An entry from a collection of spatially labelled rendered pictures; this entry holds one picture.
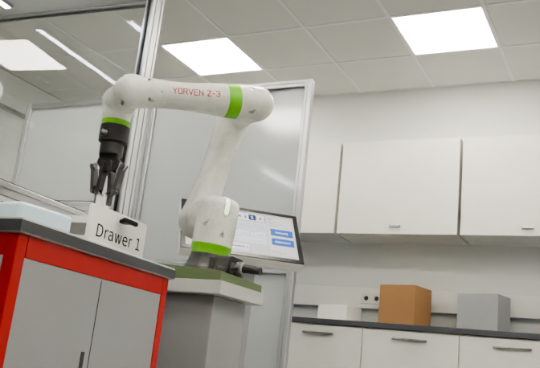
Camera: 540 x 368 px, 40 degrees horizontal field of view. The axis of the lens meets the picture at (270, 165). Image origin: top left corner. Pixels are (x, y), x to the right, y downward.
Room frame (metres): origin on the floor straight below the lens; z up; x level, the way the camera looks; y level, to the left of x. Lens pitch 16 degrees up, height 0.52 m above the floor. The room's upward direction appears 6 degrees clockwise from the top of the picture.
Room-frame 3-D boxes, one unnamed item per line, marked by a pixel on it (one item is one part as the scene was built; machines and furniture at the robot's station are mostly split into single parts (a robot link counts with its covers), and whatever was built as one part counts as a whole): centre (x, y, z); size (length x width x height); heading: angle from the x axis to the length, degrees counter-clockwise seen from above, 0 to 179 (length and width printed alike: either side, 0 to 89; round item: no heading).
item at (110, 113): (2.26, 0.50, 1.29); 0.13 x 0.11 x 0.14; 26
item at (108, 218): (2.19, 0.43, 0.87); 0.29 x 0.02 x 0.11; 157
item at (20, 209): (1.57, 0.50, 0.78); 0.15 x 0.10 x 0.04; 148
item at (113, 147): (2.26, 0.51, 1.12); 0.08 x 0.07 x 0.09; 67
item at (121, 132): (2.26, 0.51, 1.19); 0.12 x 0.09 x 0.06; 157
